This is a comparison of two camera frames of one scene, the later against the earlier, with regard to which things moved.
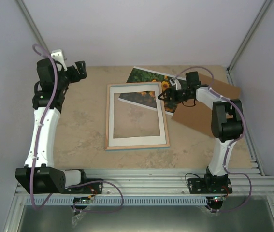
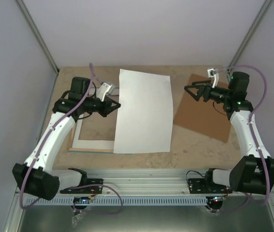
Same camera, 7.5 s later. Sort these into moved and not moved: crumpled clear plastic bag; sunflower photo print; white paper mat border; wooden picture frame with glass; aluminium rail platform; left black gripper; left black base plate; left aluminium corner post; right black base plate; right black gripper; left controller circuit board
Moved: sunflower photo print; right black gripper; white paper mat border; left black gripper; wooden picture frame with glass
Not moved: left black base plate; left controller circuit board; crumpled clear plastic bag; left aluminium corner post; aluminium rail platform; right black base plate
